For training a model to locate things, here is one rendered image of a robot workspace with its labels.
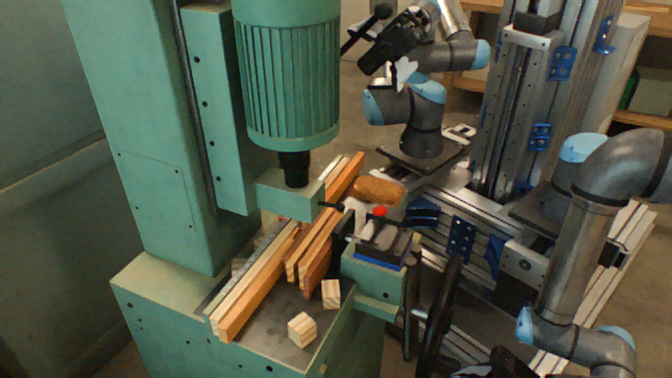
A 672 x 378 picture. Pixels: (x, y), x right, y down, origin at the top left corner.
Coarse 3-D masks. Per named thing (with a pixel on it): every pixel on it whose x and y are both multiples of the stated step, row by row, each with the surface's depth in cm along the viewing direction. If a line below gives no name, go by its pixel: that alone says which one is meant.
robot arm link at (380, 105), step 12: (372, 0) 132; (396, 0) 131; (372, 12) 133; (396, 12) 132; (384, 24) 132; (384, 72) 136; (372, 84) 138; (384, 84) 136; (372, 96) 137; (384, 96) 137; (396, 96) 138; (408, 96) 139; (372, 108) 137; (384, 108) 138; (396, 108) 138; (408, 108) 139; (372, 120) 140; (384, 120) 140; (396, 120) 141
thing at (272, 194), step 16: (272, 176) 96; (256, 192) 96; (272, 192) 93; (288, 192) 92; (304, 192) 91; (320, 192) 94; (272, 208) 96; (288, 208) 94; (304, 208) 92; (320, 208) 96
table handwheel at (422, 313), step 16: (448, 272) 89; (448, 288) 87; (416, 304) 99; (432, 304) 86; (448, 304) 86; (432, 320) 85; (448, 320) 95; (432, 336) 84; (432, 352) 85; (416, 368) 88; (432, 368) 101
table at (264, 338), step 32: (288, 288) 93; (320, 288) 93; (352, 288) 93; (256, 320) 86; (288, 320) 86; (320, 320) 86; (224, 352) 86; (256, 352) 81; (288, 352) 81; (320, 352) 82
